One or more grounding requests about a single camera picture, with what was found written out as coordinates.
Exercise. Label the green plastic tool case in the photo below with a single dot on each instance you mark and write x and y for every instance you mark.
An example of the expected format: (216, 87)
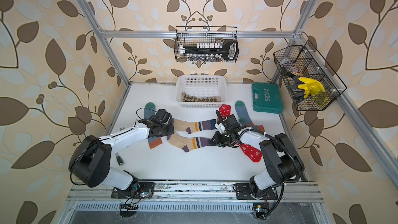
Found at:
(266, 98)

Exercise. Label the red bear sock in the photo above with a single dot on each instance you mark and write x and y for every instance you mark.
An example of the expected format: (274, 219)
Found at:
(254, 154)
(225, 110)

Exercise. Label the blue orange striped sock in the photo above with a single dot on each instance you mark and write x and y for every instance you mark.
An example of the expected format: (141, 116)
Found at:
(149, 111)

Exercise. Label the black wire basket wall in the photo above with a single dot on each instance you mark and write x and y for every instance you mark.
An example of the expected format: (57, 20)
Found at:
(191, 35)
(306, 60)

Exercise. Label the yellow rubber glove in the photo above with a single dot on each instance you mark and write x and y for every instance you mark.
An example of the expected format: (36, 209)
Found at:
(310, 86)

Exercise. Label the argyle brown sock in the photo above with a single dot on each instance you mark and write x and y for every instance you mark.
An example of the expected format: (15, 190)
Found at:
(209, 99)
(188, 98)

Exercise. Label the black pliers in basket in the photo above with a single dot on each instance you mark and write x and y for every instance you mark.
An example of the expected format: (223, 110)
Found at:
(298, 94)

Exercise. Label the beige purple striped sock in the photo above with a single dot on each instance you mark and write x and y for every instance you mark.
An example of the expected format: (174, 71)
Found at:
(192, 127)
(187, 144)

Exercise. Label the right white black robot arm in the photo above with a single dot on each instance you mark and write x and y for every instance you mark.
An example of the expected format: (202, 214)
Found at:
(282, 162)

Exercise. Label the ratchet wrench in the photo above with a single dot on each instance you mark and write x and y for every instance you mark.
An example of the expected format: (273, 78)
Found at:
(120, 161)

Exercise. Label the blue green toe sock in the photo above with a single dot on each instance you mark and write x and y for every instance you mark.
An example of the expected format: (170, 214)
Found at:
(243, 116)

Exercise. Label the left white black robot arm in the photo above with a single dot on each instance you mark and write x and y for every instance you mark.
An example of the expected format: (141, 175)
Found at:
(90, 162)

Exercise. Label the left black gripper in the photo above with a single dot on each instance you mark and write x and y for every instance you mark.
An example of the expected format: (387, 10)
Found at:
(171, 129)

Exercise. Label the black wire basket back wall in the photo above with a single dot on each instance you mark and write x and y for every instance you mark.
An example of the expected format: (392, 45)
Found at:
(191, 35)

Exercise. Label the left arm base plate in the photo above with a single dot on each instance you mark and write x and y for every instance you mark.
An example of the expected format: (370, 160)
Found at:
(138, 190)

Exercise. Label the socket set holder black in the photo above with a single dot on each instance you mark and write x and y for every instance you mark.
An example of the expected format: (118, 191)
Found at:
(224, 51)

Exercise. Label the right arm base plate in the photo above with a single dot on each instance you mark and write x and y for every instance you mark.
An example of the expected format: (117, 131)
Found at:
(243, 192)

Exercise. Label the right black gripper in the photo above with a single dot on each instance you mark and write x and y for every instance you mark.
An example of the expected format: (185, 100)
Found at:
(217, 141)

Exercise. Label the black wire basket right wall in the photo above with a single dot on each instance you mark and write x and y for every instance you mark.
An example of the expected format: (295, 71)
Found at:
(306, 60)

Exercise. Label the white plastic basket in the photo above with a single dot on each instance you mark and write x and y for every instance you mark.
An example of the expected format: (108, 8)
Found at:
(201, 86)

